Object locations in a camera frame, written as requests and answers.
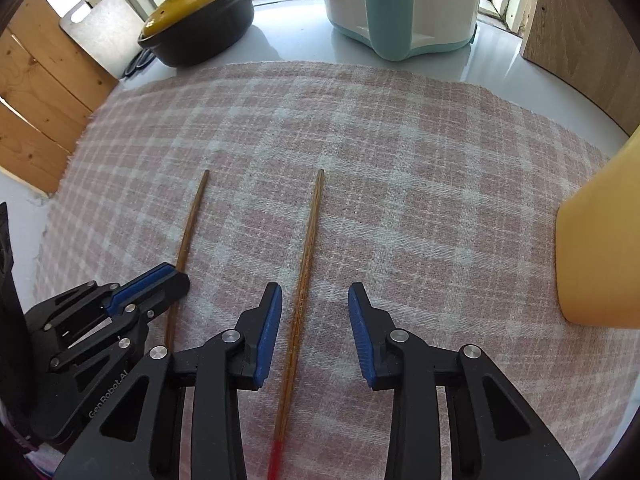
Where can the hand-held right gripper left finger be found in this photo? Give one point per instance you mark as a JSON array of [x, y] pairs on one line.
[[267, 330]]

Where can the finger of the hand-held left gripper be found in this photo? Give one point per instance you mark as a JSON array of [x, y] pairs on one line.
[[170, 290], [140, 285]]

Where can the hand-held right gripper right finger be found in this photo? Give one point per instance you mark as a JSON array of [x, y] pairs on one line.
[[362, 335]]

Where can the red-tipped wooden chopstick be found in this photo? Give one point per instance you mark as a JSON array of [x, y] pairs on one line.
[[192, 220], [304, 270]]

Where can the yellow plastic container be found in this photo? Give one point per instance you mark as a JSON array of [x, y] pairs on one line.
[[600, 260]]

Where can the dark cloth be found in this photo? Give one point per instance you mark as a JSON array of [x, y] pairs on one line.
[[12, 310]]

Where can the pink plaid cloth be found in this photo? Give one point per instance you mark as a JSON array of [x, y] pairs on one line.
[[400, 185]]

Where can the wooden slat board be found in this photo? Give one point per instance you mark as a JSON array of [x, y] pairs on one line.
[[45, 110]]

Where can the white cutting board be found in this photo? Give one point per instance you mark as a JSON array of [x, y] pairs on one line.
[[105, 40]]

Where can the black ceramic pot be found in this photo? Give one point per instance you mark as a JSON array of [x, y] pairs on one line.
[[210, 35]]

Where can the yellow pot lid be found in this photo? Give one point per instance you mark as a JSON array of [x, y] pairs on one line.
[[185, 7]]

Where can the wood-grain panel board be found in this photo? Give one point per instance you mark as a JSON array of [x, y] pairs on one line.
[[585, 35]]

